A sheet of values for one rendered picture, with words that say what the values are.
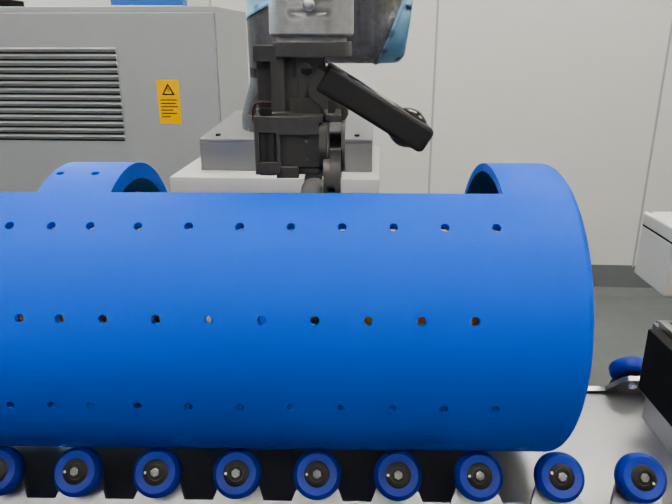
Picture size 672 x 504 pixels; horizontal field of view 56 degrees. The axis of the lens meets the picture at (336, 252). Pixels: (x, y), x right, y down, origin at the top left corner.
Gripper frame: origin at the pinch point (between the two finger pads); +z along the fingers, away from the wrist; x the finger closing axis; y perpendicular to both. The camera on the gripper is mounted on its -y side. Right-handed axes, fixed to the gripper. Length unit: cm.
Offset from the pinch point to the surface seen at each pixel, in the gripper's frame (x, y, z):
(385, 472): 11.2, -4.7, 17.6
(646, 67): -272, -152, -3
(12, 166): -157, 117, 24
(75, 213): 8.5, 21.8, -6.4
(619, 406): -6.7, -34.1, 22.1
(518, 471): 5.6, -18.8, 21.9
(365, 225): 9.4, -2.6, -5.6
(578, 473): 11.2, -22.4, 17.6
